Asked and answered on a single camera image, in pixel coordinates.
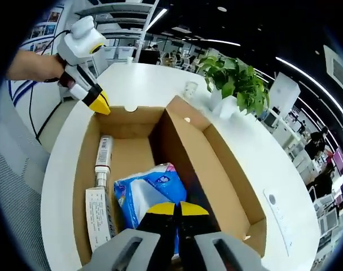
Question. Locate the white tube bottle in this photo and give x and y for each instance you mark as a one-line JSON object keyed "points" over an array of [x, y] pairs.
{"points": [[103, 158]]}

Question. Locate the green plant in white pot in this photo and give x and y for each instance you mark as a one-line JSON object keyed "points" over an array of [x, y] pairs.
{"points": [[236, 82]]}

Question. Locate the long white carton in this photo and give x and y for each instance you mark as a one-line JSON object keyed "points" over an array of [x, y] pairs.
{"points": [[98, 217]]}

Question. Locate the grey metal shelf rack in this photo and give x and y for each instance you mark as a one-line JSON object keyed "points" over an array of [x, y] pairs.
{"points": [[120, 14]]}

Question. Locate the blue soft tissue pack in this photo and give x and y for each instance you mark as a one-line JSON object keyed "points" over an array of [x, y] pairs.
{"points": [[137, 194]]}

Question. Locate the person's left hand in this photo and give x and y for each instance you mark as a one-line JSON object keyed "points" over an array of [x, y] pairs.
{"points": [[53, 69]]}

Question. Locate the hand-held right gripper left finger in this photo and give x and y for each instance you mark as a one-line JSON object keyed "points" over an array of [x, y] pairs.
{"points": [[160, 226]]}

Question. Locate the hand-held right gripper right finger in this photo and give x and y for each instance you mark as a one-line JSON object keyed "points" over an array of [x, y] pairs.
{"points": [[197, 226]]}

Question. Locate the patterned white paper cup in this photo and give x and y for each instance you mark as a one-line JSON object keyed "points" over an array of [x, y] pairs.
{"points": [[190, 89]]}

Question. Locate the ceiling air conditioner vent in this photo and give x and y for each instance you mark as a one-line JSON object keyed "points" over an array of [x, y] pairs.
{"points": [[339, 70]]}

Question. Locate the brown cardboard shoe box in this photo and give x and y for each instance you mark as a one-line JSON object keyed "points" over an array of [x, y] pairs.
{"points": [[216, 169]]}

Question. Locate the wall photo poster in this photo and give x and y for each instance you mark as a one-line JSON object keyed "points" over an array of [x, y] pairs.
{"points": [[46, 28]]}

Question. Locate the white table socket strip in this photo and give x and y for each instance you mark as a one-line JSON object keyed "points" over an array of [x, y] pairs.
{"points": [[278, 220]]}

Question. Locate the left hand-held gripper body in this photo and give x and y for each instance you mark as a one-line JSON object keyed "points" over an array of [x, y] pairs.
{"points": [[81, 42]]}

